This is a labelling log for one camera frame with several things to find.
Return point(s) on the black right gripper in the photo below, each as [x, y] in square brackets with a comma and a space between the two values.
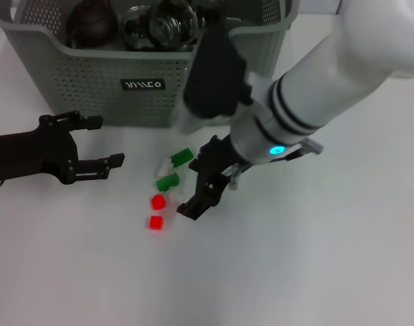
[215, 163]

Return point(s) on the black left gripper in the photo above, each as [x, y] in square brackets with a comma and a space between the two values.
[30, 153]

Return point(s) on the white toy brick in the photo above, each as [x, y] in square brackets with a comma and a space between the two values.
[174, 198]
[163, 167]

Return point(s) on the small red toy brick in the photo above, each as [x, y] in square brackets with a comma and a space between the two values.
[157, 202]
[155, 222]

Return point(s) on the grey-green perforated storage bin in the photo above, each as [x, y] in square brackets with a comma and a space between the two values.
[91, 102]

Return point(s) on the green toy brick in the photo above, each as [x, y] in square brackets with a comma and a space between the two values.
[182, 157]
[167, 182]

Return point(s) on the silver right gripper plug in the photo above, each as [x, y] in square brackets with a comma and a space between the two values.
[234, 176]

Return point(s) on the black round teapot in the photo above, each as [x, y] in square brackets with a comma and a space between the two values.
[91, 23]

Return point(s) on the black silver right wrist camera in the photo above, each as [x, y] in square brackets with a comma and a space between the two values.
[213, 78]

